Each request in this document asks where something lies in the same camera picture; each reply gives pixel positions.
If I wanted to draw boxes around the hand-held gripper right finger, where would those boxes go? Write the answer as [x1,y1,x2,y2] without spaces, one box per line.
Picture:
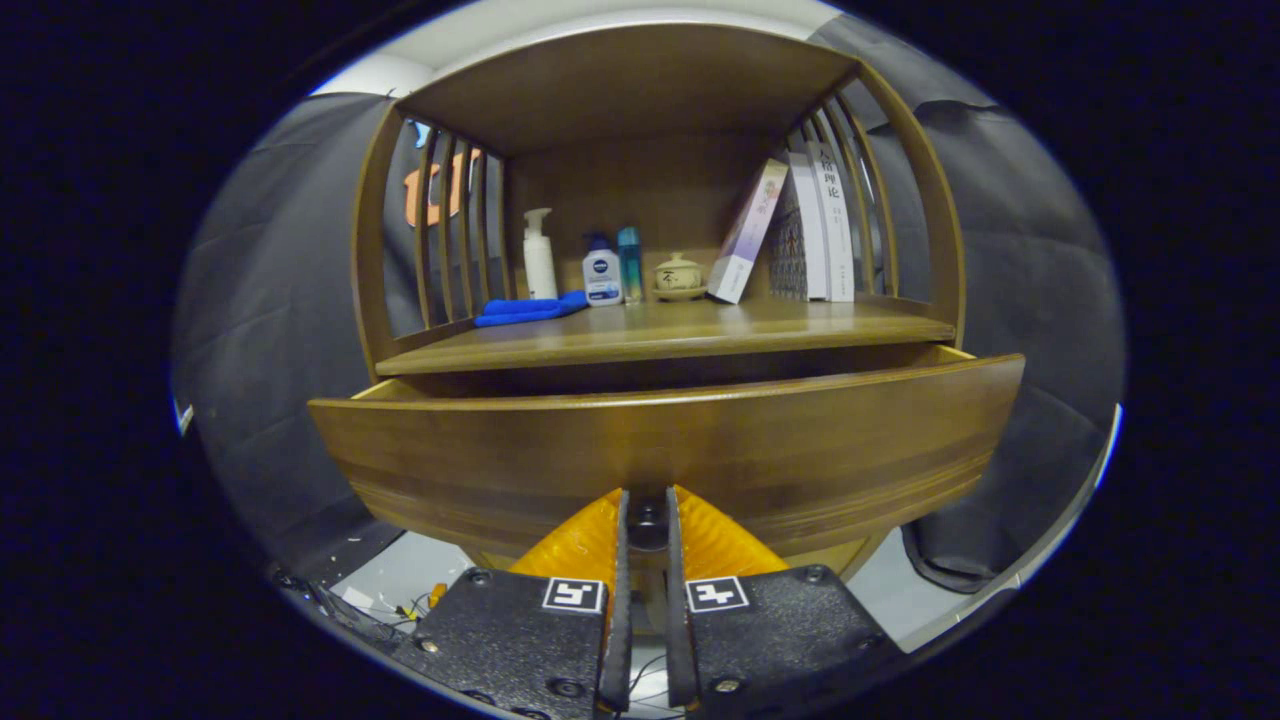
[665,485,906,720]

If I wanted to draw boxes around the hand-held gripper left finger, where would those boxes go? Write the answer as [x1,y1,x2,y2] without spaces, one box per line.
[390,487,633,720]

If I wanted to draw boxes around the wooden drawer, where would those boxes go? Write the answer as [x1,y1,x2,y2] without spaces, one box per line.
[308,343,1028,581]

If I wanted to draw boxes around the wooden countertop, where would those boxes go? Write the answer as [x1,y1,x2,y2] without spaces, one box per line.
[375,295,958,378]

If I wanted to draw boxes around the wooden cabinet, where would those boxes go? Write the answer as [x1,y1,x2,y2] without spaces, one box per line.
[308,22,1028,601]

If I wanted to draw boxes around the blue folded cloth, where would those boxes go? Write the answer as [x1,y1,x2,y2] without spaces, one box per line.
[473,290,591,329]

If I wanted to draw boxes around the cream lidded teacup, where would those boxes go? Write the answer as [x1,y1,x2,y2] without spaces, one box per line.
[652,251,708,303]

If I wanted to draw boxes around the white lotion bottle blue cap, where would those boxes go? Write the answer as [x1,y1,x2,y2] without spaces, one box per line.
[582,233,624,308]

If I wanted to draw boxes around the blue glass bottle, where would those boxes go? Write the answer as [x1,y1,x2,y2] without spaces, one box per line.
[617,226,644,305]

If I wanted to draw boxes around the white pump bottle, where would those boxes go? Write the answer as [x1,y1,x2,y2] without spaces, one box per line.
[522,207,559,301]

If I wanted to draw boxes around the patterned cover book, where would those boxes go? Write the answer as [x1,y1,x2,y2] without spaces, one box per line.
[768,180,811,301]

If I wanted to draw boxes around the purple white book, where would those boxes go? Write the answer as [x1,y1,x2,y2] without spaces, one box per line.
[706,158,790,305]

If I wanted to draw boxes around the tangled floor cables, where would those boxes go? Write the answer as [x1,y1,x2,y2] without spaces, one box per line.
[268,568,451,641]

